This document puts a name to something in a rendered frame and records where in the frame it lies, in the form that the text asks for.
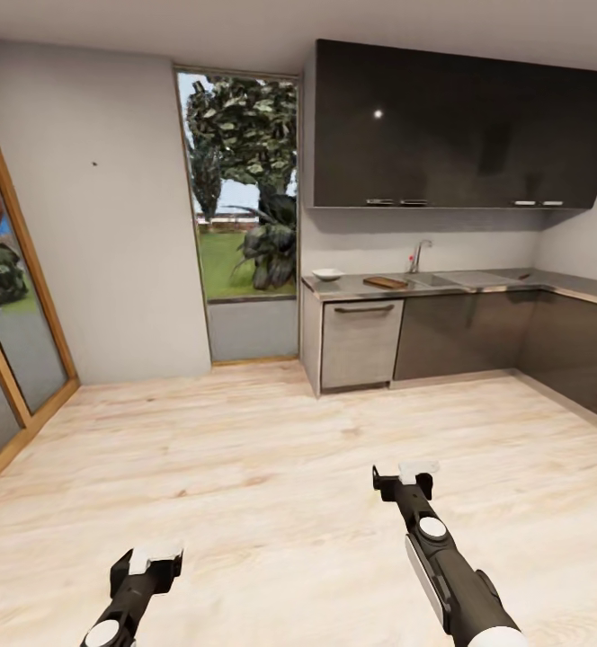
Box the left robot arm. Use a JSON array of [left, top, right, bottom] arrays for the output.
[[81, 540, 184, 647]]

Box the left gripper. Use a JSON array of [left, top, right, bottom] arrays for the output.
[[110, 549, 183, 611]]

